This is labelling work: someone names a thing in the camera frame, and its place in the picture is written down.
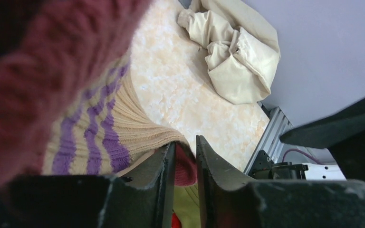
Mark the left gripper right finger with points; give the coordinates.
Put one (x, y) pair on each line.
(231, 199)

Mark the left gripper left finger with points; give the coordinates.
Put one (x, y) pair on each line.
(141, 198)

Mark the maroon striped beige sock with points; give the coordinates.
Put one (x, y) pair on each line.
(67, 102)

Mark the olive green striped sock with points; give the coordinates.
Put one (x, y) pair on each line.
(186, 206)

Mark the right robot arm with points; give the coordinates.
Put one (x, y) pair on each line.
(332, 148)

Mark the red white sock in basket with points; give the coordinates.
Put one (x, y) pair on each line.
(175, 221)

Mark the beige crumpled cloth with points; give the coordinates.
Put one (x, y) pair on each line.
(243, 48)

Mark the aluminium frame rail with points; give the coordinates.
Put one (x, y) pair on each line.
(269, 148)

